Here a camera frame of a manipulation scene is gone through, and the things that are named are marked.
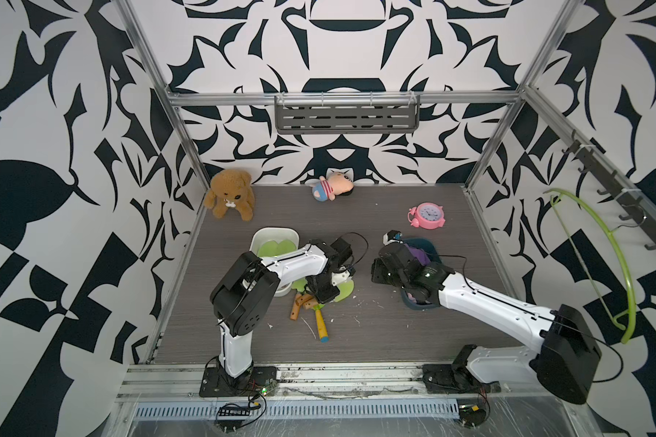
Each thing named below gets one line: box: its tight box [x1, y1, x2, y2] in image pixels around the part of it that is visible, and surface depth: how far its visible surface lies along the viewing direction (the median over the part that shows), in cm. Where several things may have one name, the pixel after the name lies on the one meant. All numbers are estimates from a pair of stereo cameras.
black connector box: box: [458, 403, 487, 429], surface depth 73 cm
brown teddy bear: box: [204, 168, 256, 222], surface depth 99 cm
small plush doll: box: [311, 172, 355, 202], surface depth 114 cm
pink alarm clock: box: [407, 202, 446, 231], surface depth 110 cm
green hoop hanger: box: [543, 189, 638, 345], surface depth 65 cm
